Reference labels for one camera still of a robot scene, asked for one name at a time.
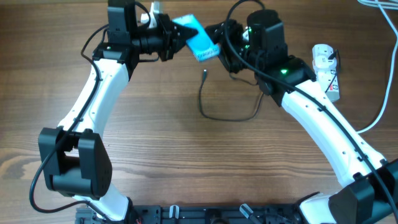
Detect teal Galaxy smartphone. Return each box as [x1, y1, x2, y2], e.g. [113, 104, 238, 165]
[172, 14, 220, 62]

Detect black USB charging cable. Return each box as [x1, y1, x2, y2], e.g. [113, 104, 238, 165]
[198, 49, 341, 123]

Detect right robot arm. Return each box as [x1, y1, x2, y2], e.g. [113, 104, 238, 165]
[206, 9, 397, 223]

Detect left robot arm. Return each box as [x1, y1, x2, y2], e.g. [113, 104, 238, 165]
[36, 1, 197, 223]

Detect white USB charger plug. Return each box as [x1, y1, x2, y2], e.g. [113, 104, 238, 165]
[312, 55, 337, 72]

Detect white power strip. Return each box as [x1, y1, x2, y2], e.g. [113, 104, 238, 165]
[312, 44, 340, 102]

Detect black right camera cable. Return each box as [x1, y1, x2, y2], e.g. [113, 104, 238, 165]
[223, 0, 398, 215]

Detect white cables at corner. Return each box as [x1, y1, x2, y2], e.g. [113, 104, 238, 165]
[356, 0, 398, 11]

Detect white power strip cord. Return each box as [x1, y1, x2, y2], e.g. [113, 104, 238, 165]
[356, 0, 398, 134]

